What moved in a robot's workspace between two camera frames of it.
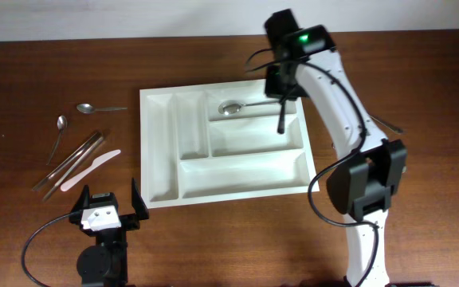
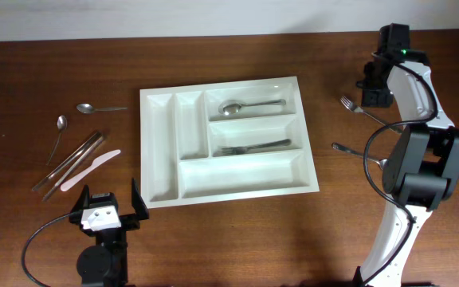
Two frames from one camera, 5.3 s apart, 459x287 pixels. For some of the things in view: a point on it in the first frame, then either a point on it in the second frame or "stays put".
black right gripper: [272, 90] -> [370, 98]
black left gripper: [131, 221] stays put
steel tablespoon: [233, 106] stays put
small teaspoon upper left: [88, 108] stays put
